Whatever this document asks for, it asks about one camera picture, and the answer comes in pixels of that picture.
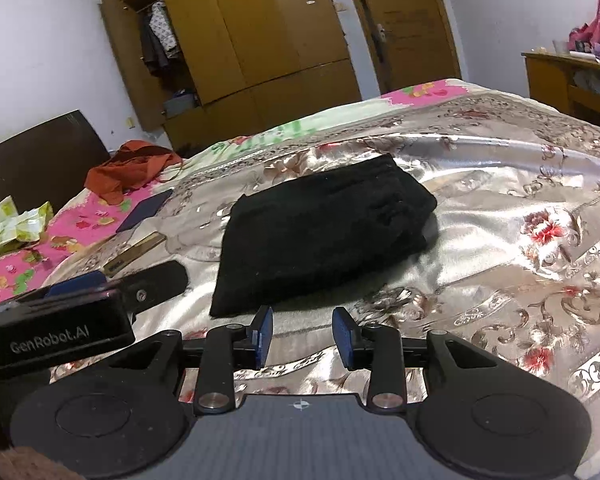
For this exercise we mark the wooden desk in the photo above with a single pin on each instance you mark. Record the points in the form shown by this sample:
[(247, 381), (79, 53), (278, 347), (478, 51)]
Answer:
[(547, 77)]

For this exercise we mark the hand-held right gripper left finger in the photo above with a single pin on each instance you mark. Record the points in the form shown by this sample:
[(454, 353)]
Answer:
[(262, 337)]

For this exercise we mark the black pants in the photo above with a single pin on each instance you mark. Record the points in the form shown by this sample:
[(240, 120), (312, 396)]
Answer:
[(320, 230)]

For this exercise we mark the floral satin quilt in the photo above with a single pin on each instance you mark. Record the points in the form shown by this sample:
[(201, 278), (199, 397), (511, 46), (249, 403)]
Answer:
[(480, 210)]

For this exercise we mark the pink floral bedsheet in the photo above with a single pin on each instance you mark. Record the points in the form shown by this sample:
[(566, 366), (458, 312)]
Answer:
[(80, 222)]

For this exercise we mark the pale grey cloth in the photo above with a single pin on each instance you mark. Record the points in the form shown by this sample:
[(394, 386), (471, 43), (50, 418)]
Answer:
[(592, 82)]

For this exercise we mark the brown fuzzy cloth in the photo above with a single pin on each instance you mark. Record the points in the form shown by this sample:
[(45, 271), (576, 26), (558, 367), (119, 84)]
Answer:
[(25, 465)]

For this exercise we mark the dark brown headboard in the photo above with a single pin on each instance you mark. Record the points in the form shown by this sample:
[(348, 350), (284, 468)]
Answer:
[(35, 160)]

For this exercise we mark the grey storage box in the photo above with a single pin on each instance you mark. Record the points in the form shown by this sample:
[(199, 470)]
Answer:
[(180, 104)]

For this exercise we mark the small pale cup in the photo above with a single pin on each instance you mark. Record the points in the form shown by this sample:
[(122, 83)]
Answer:
[(560, 46)]

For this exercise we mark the flat golden brown box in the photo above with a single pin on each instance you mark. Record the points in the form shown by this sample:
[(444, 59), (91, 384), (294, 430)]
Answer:
[(132, 255)]

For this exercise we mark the dark blue notebook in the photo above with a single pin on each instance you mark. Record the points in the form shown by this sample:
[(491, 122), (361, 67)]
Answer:
[(145, 210)]

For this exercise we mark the brown wooden door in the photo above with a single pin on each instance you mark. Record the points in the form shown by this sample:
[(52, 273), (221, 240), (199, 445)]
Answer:
[(410, 20)]

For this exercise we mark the red cloth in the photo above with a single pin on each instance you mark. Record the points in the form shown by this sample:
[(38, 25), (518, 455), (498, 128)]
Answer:
[(125, 170)]

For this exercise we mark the brown wooden wardrobe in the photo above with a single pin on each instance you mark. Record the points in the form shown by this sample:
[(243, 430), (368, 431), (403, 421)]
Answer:
[(260, 30)]

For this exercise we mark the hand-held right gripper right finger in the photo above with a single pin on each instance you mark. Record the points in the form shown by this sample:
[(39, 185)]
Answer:
[(343, 337)]

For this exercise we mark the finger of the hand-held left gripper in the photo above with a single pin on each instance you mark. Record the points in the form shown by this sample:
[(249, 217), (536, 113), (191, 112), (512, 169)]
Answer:
[(75, 284), (160, 282)]

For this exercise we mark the hanging clothes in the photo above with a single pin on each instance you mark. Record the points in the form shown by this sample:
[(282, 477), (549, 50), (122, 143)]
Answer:
[(159, 35)]

